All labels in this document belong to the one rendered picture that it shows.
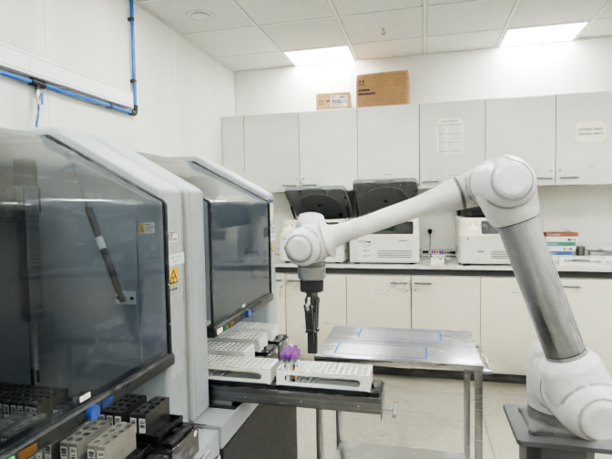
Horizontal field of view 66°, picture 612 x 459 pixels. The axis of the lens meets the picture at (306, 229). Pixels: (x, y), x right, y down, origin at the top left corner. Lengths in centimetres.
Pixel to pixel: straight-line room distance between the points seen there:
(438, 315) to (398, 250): 58
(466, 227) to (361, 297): 98
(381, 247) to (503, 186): 260
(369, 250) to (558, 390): 257
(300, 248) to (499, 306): 276
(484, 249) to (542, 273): 247
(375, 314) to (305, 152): 151
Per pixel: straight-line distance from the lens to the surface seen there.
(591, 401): 138
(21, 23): 269
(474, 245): 378
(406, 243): 376
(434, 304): 382
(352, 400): 151
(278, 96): 468
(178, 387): 145
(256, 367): 159
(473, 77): 452
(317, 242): 127
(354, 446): 237
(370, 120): 411
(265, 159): 427
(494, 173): 124
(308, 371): 154
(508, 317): 388
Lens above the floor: 138
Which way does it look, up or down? 3 degrees down
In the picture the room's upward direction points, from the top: 1 degrees counter-clockwise
